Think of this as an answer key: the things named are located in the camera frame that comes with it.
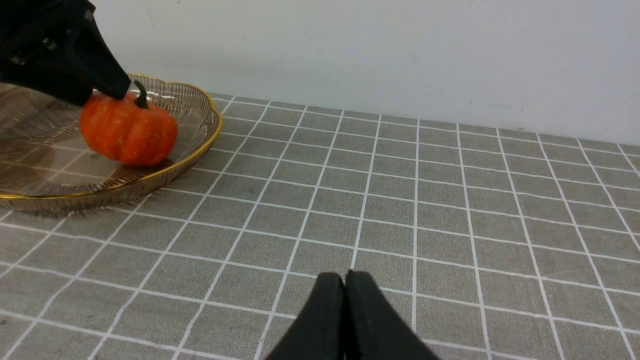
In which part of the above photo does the black other-arm gripper body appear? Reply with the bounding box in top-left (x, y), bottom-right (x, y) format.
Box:
top-left (0, 0), bottom-right (96, 106)

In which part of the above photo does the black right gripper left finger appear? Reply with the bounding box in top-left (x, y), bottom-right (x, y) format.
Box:
top-left (266, 272), bottom-right (345, 360)

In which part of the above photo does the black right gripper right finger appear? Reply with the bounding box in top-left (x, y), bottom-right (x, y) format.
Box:
top-left (345, 270), bottom-right (439, 360)

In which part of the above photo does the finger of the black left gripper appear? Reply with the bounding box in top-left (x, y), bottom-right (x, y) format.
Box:
top-left (65, 10), bottom-right (131, 101)

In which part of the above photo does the small orange pumpkin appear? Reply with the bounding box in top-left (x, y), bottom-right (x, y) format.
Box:
top-left (79, 80), bottom-right (178, 167)

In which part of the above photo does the amber glass gold-rimmed plate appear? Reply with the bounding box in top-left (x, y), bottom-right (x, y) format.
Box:
top-left (0, 73), bottom-right (224, 214)

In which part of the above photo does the grey grid-pattern tablecloth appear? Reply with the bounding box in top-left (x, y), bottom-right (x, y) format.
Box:
top-left (1, 94), bottom-right (639, 360)

